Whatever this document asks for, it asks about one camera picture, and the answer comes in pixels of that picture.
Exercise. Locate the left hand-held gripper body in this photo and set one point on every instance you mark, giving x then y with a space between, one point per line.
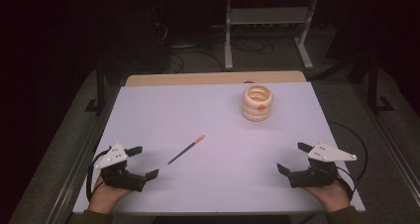
112 158

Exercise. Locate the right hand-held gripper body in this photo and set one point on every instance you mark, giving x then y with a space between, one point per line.
327 154

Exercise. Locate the dark chopstick with orange end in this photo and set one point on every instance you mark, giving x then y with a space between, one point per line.
186 149

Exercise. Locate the cream ribbed holder cup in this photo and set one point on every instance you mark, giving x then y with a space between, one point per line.
257 113

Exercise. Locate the person's left hand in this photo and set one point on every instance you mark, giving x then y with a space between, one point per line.
105 197

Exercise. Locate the person's right hand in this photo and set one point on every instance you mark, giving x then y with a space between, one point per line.
333 196

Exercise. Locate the white board on table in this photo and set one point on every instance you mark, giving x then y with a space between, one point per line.
198 184

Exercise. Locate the black metal stand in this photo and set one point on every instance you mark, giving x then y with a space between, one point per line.
100 85
373 85

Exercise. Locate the wooden table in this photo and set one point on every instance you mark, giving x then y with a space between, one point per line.
198 78

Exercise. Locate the grey metal frame rail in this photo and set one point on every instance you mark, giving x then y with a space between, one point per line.
396 151
79 171

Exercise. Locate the metal stand frame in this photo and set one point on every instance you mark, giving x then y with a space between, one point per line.
267 16

